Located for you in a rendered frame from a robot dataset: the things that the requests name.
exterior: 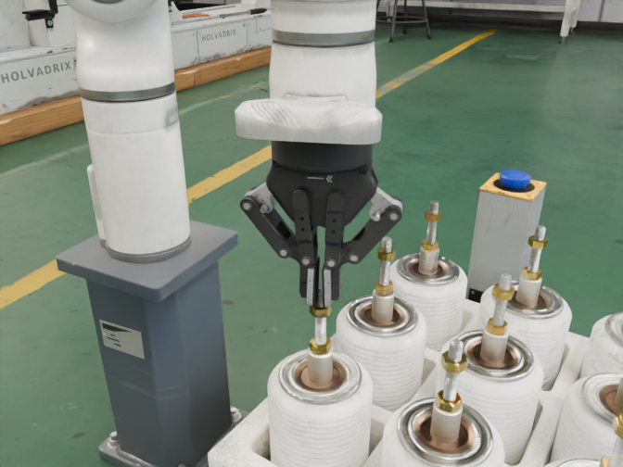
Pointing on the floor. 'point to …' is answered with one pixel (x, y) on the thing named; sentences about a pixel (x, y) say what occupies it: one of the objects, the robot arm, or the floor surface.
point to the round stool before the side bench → (405, 19)
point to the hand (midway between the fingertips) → (320, 282)
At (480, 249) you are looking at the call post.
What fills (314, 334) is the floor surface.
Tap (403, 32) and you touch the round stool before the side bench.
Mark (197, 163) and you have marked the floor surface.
